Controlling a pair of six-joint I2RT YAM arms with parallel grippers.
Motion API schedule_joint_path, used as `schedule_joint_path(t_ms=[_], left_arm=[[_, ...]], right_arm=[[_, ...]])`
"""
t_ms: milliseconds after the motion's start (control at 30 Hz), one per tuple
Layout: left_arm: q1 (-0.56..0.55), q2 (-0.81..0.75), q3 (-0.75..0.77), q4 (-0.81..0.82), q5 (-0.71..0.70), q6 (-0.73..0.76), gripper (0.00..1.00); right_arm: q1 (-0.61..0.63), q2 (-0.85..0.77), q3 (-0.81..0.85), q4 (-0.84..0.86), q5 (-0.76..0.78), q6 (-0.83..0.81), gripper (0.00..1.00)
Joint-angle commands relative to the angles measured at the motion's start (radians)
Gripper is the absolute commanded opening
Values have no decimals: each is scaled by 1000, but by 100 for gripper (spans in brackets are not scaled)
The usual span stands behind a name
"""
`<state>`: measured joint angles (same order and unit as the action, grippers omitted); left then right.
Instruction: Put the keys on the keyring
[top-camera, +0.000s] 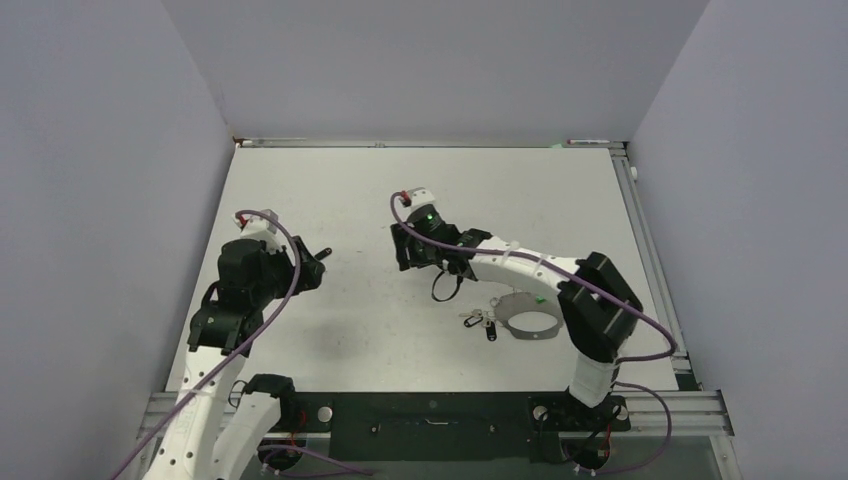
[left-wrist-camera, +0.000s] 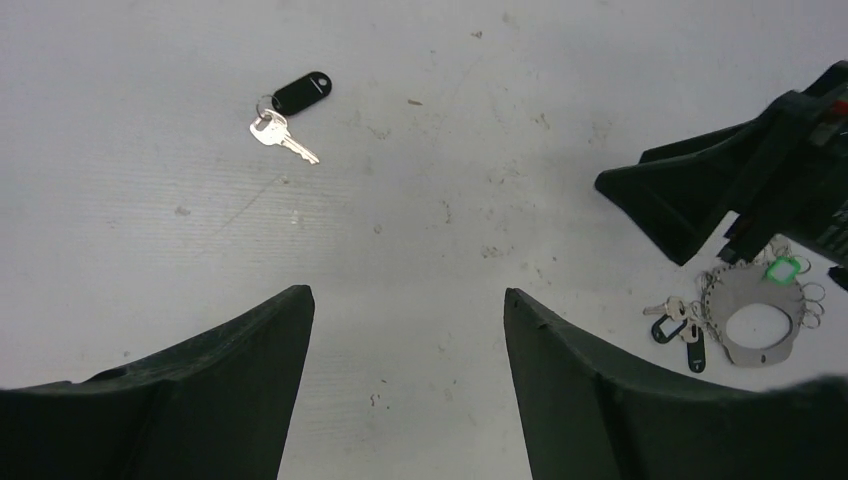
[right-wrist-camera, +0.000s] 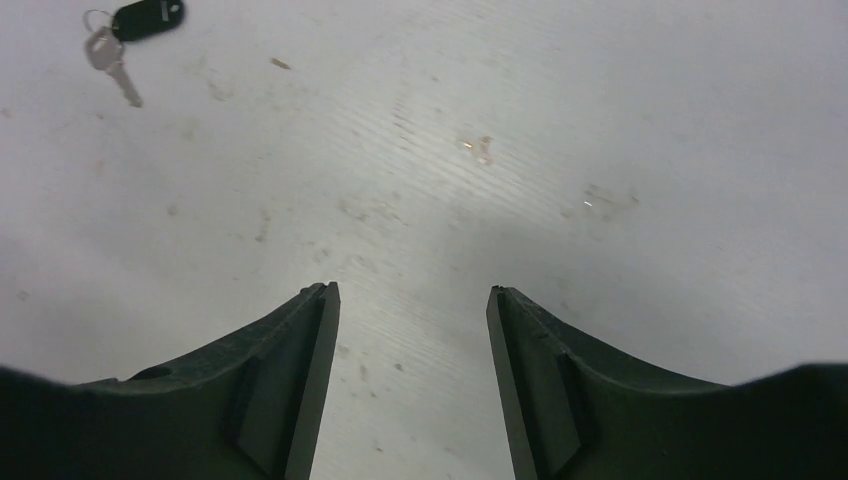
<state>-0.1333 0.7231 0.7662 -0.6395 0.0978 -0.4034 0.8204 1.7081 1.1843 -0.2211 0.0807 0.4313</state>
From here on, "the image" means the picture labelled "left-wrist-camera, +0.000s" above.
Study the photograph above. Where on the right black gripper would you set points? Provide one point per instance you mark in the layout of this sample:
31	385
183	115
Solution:
781	177

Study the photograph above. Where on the keys with black tags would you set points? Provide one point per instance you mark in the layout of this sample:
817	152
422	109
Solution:
677	319

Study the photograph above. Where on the green key tag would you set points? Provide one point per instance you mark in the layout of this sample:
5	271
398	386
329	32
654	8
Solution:
783	270

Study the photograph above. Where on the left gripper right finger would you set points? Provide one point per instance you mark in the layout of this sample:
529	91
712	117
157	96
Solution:
590	410

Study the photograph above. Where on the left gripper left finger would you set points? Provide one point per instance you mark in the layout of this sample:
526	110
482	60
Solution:
215	406

